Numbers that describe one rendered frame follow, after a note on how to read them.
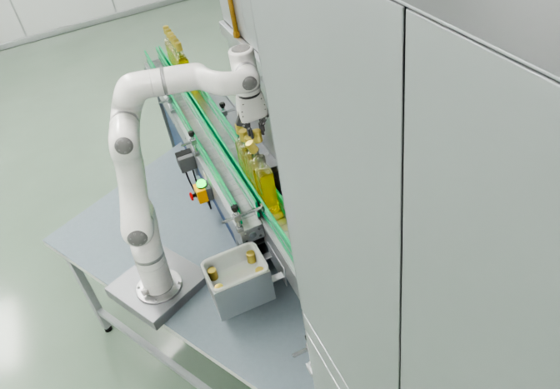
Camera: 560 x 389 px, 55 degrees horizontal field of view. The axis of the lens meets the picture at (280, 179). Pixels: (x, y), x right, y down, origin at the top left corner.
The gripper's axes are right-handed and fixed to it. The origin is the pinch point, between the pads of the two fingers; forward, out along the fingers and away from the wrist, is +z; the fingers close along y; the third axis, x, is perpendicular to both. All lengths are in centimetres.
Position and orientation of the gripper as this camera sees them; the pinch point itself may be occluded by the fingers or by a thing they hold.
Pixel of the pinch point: (256, 130)
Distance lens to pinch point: 191.1
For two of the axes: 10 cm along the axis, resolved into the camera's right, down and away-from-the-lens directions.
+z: 1.3, 7.8, 6.1
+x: 3.9, 5.3, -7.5
